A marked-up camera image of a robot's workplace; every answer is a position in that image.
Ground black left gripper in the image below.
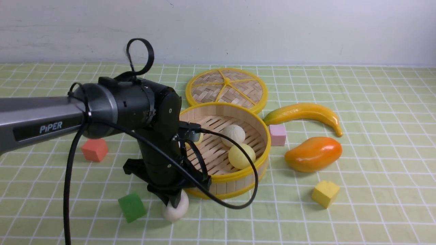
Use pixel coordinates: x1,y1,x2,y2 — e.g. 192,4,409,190
123,128,212,208

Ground yellow bun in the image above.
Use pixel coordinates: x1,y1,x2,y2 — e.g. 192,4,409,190
228,143,256,169
185,132,203,150

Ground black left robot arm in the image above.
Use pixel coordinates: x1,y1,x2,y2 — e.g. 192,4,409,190
0,77,211,208

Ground yellow toy banana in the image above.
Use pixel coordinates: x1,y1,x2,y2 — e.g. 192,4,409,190
263,103,344,137

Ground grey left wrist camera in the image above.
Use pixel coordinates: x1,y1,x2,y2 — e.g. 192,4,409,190
178,121,201,141

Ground pink cube block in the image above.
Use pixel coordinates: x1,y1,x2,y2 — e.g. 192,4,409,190
268,124,287,146

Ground green checkered tablecloth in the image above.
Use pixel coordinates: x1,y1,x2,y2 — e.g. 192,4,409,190
0,63,436,245

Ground white bun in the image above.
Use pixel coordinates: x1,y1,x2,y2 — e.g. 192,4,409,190
162,190,189,223
220,125,246,144

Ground orange toy mango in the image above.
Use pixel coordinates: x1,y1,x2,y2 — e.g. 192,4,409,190
284,137,343,173

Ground red cube block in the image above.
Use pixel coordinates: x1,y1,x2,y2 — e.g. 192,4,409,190
81,138,108,162

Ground green cube block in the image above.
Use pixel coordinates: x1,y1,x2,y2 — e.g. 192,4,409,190
118,193,147,224

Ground woven bamboo steamer lid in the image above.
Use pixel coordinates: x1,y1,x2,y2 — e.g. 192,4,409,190
185,68,268,114

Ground bamboo steamer tray yellow rim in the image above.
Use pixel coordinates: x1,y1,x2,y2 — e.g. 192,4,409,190
180,102,271,199

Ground yellow cube block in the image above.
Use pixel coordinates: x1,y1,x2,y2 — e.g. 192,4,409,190
311,180,340,209

